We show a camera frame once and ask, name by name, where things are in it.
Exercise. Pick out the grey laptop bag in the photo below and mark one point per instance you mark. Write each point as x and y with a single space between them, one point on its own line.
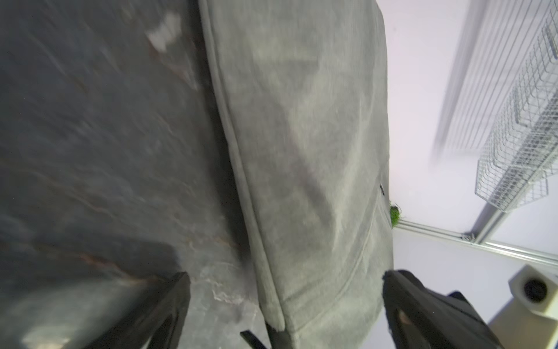
301 89

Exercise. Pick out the rear artificial grass roll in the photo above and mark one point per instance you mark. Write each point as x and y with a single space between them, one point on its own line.
395 214

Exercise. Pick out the white wire wall rack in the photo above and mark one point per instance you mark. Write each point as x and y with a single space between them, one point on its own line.
501 100

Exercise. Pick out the aluminium frame rail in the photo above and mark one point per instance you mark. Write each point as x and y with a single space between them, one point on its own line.
490 220

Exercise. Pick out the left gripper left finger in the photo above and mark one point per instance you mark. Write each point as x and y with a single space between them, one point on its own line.
156 323

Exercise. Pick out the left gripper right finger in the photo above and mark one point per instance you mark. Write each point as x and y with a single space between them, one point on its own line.
421 318

